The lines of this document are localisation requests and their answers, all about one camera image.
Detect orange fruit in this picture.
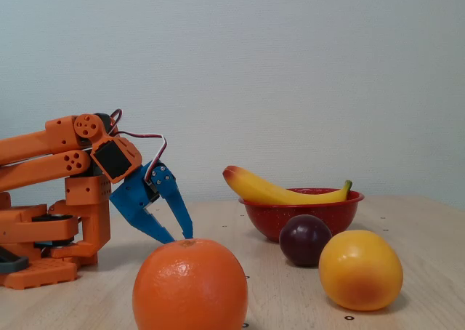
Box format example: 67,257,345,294
132,238,249,330

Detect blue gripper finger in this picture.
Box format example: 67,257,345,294
150,165,195,240
136,209,177,245

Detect yellow banana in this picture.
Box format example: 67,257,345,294
222,165,354,206

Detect yellow round fruit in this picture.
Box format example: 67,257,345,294
318,230,405,312

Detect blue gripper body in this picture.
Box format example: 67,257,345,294
108,161,161,230

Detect red white servo cable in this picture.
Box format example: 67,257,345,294
108,108,169,184

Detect orange robot base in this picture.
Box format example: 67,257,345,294
0,193,81,291

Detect red speckled bowl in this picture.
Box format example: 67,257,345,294
238,188,365,244

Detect black table clamp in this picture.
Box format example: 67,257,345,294
0,246,30,275

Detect dark purple plum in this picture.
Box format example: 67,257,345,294
278,214,333,267

